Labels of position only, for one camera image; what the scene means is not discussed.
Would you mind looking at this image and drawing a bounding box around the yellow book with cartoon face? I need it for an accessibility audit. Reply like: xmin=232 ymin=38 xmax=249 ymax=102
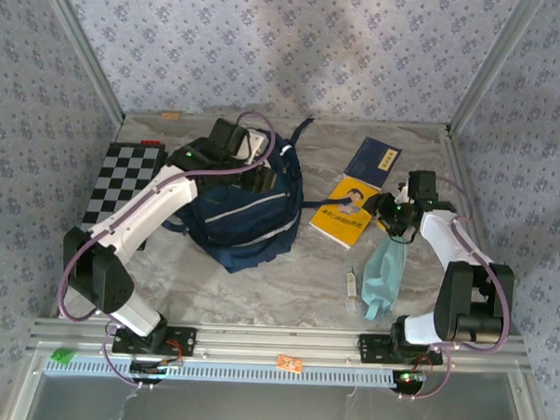
xmin=307 ymin=175 xmax=384 ymax=252

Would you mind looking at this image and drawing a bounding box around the light blue face mask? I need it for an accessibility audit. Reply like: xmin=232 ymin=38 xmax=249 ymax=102
xmin=358 ymin=235 xmax=410 ymax=323

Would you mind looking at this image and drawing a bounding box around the navy book with yellow label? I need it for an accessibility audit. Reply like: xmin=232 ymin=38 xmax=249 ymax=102
xmin=342 ymin=135 xmax=404 ymax=191

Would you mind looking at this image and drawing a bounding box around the navy blue backpack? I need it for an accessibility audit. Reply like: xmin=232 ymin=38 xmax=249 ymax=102
xmin=159 ymin=112 xmax=359 ymax=280

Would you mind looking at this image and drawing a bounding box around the small tube in clear packet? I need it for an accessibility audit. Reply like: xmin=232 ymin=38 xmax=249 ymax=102
xmin=342 ymin=264 xmax=365 ymax=312

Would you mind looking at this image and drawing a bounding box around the black and grey chessboard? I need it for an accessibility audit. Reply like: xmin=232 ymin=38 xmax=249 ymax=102
xmin=80 ymin=138 xmax=168 ymax=252

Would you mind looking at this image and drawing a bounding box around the black controller board plate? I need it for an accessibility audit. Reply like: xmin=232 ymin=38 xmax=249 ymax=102
xmin=391 ymin=368 xmax=427 ymax=397
xmin=129 ymin=357 xmax=184 ymax=387

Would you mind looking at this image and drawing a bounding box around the grey metal panel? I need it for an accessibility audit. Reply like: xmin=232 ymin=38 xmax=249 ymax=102
xmin=33 ymin=353 xmax=525 ymax=420

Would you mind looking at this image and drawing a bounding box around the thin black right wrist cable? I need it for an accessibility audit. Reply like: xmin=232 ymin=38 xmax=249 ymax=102
xmin=384 ymin=222 xmax=421 ymax=246

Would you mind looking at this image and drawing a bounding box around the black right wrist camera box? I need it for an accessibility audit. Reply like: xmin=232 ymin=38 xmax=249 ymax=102
xmin=406 ymin=169 xmax=438 ymax=204

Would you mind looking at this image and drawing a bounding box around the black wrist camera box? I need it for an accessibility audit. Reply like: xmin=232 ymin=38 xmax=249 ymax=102
xmin=406 ymin=169 xmax=438 ymax=204
xmin=206 ymin=118 xmax=251 ymax=159

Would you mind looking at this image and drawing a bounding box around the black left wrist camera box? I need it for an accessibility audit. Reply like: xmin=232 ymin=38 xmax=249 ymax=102
xmin=206 ymin=118 xmax=251 ymax=159

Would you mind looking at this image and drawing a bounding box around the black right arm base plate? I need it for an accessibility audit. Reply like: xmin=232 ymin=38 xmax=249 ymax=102
xmin=357 ymin=333 xmax=446 ymax=369

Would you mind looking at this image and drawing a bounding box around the aluminium frame post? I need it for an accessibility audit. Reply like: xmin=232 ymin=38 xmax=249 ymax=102
xmin=445 ymin=0 xmax=546 ymax=141
xmin=33 ymin=0 xmax=132 ymax=124

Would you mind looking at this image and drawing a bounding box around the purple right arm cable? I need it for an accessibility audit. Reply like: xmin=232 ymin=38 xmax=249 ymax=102
xmin=395 ymin=174 xmax=519 ymax=407

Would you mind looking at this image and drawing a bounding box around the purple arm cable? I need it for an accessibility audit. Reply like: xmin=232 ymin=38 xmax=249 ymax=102
xmin=395 ymin=174 xmax=519 ymax=407
xmin=54 ymin=103 xmax=280 ymax=398

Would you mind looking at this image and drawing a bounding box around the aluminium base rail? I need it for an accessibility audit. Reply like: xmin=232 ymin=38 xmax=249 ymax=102
xmin=27 ymin=314 xmax=534 ymax=371

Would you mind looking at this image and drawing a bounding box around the orange label on rail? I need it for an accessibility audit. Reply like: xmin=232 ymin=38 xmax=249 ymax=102
xmin=276 ymin=353 xmax=304 ymax=374

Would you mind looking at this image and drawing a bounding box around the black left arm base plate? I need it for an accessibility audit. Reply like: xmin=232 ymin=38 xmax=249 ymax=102
xmin=111 ymin=322 xmax=198 ymax=358

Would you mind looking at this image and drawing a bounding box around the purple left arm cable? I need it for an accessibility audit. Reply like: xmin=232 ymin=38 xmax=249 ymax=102
xmin=54 ymin=103 xmax=280 ymax=398

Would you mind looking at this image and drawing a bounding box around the grey slotted cable duct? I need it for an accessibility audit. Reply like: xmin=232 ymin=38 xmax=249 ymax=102
xmin=43 ymin=353 xmax=397 ymax=391

